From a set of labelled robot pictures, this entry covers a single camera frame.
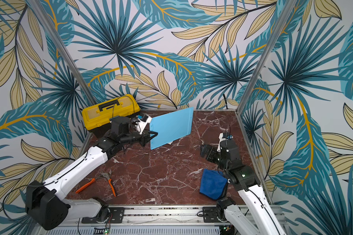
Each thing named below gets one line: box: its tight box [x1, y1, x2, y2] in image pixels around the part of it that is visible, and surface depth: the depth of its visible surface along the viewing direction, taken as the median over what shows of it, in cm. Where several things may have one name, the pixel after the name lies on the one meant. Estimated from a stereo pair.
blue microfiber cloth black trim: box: [199, 168, 228, 201], surface depth 84 cm
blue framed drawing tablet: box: [149, 107, 194, 150], surface depth 80 cm
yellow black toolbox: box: [81, 94, 141, 137], surface depth 97 cm
